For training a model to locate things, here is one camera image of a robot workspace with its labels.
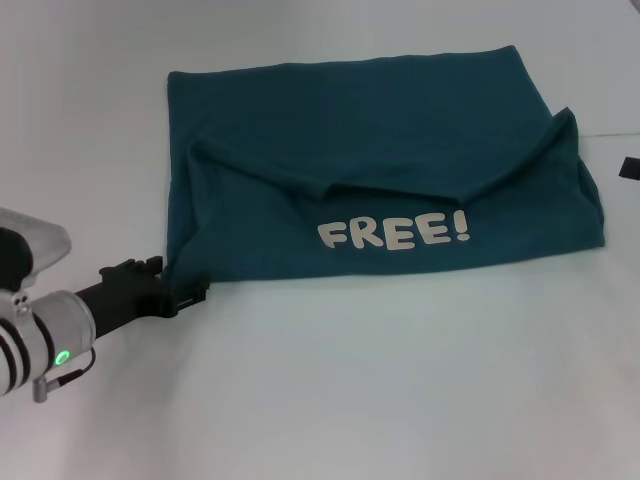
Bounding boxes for blue-green t-shirt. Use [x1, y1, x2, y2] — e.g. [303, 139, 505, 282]
[162, 44, 608, 287]

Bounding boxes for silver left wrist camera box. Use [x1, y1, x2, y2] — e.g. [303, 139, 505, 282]
[0, 207, 71, 292]

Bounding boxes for thin black cable with plug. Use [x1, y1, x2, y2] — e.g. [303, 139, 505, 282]
[31, 347, 98, 404]

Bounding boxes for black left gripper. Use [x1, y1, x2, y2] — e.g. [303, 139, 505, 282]
[74, 254, 212, 342]

